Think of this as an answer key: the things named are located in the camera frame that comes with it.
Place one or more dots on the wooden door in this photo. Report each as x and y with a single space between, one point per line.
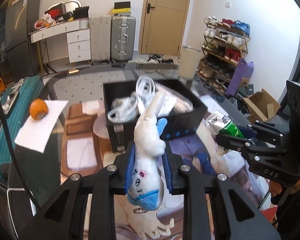
162 26

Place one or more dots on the purple bag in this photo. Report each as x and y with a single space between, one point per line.
241 76

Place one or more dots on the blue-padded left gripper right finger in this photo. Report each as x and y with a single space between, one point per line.
167 172

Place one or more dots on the silver aluminium suitcase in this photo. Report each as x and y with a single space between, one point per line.
122 38

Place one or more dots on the dark grey refrigerator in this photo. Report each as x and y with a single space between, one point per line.
21 52

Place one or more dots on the person's right hand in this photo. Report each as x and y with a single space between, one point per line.
276 188

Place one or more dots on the beige cylindrical bin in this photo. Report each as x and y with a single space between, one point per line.
189 61

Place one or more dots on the white medicine pouch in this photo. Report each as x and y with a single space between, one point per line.
173 101

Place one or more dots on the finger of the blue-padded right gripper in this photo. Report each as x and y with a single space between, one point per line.
247 132
231 142

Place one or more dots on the orange fruit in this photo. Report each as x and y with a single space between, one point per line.
38 109

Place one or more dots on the green white packet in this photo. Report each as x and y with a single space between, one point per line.
219 123

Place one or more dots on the white paper napkin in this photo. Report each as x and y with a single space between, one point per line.
34 135

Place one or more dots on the anime printed desk mat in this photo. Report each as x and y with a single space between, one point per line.
205 203

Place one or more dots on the white drawer desk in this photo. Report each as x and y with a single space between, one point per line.
65 40

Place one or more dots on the wooden shoe rack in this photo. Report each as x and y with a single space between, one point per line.
225 43

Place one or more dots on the black yellow box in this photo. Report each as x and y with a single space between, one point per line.
121 8

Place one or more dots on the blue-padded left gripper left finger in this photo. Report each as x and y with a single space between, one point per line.
130 160

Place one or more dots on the beige hard suitcase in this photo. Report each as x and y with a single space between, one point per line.
100 28

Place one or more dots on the white plush toy blue trim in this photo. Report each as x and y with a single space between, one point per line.
147 189

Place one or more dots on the red black shoe box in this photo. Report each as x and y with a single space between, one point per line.
56 11

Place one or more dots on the open cardboard box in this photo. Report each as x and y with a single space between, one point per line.
261 106

